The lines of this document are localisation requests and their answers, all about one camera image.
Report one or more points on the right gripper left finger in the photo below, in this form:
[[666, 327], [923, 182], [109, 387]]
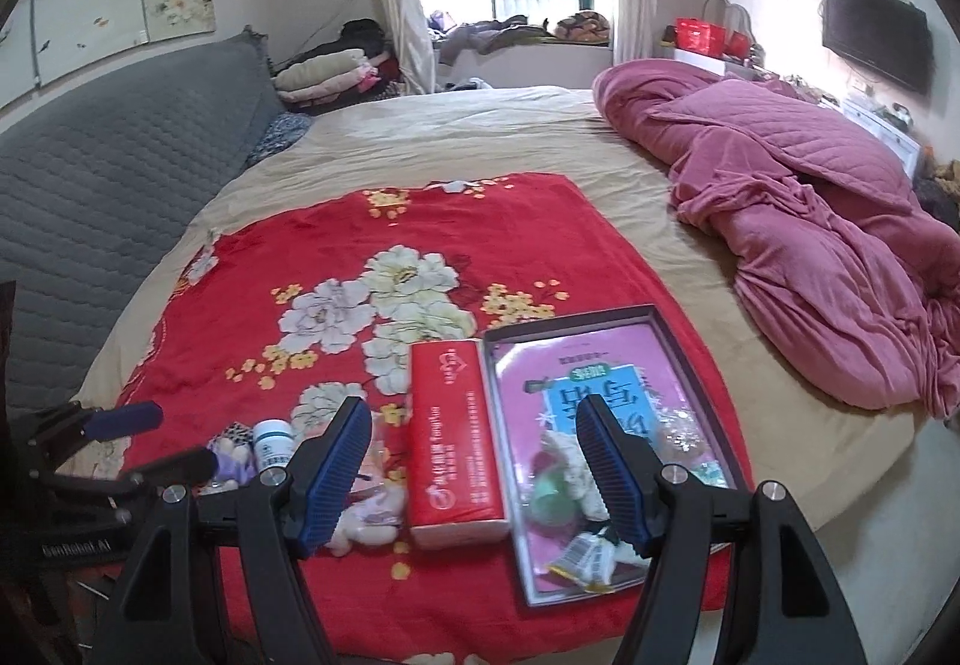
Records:
[[286, 516]]

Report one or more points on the red tissue box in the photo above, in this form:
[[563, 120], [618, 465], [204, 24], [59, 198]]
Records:
[[454, 494]]

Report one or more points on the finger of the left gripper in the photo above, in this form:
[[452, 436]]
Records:
[[65, 430], [190, 468]]

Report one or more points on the dark tray with pink book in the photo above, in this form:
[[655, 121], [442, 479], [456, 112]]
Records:
[[540, 371]]

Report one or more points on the green patterned tissue pack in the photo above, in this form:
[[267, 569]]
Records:
[[679, 438]]

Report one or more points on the black television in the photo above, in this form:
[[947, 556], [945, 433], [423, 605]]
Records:
[[890, 36]]

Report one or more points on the grey quilted headboard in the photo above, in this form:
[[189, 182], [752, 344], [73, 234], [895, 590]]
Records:
[[99, 185]]

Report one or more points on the green egg sponge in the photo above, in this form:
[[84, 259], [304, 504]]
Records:
[[550, 503]]

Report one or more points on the blue patterned pillow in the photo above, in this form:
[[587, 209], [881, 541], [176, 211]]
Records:
[[283, 132]]

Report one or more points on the yellow packaged sponge wrapper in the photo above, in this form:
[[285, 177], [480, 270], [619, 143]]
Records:
[[596, 561]]

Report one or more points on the purple plush doll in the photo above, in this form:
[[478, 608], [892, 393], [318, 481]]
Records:
[[235, 466]]

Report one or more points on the white floral scrunchie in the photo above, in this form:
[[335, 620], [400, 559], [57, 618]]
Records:
[[580, 485]]

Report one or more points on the red floral blanket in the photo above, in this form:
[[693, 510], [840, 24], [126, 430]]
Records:
[[291, 315]]

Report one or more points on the pink item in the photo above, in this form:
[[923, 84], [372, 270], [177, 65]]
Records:
[[376, 505]]

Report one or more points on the pink quilt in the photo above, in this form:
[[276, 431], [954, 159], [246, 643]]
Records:
[[837, 264]]

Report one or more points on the beige bed sheet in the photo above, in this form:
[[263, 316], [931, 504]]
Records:
[[847, 468]]

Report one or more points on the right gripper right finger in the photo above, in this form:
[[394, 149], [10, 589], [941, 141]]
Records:
[[669, 517]]

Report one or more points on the red gift bag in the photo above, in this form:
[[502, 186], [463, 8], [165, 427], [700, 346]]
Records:
[[721, 30]]

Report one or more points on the white blue-band bottle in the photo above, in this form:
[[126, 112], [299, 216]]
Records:
[[273, 444]]

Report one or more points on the clothes on window sill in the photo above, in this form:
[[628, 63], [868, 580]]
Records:
[[485, 37]]

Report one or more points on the folded blankets pile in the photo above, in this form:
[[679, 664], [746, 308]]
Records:
[[357, 67]]

